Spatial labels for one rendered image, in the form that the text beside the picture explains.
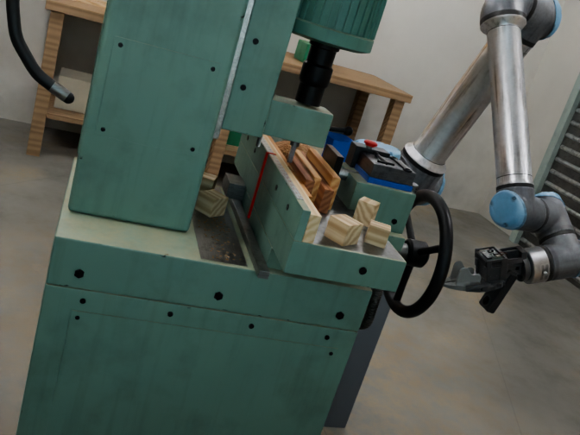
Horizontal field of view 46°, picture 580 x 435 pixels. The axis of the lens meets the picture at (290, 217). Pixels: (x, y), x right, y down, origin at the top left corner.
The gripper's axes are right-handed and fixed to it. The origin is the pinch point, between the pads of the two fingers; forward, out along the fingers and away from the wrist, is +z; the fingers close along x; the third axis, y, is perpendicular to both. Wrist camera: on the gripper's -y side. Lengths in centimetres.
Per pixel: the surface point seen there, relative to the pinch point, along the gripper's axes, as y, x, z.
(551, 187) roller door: -102, -273, -197
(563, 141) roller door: -72, -281, -207
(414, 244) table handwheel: 17.4, 9.3, 11.9
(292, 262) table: 33, 38, 44
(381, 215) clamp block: 28.1, 14.8, 21.3
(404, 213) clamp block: 27.7, 14.7, 16.3
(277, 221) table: 35, 27, 44
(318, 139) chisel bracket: 45, 11, 33
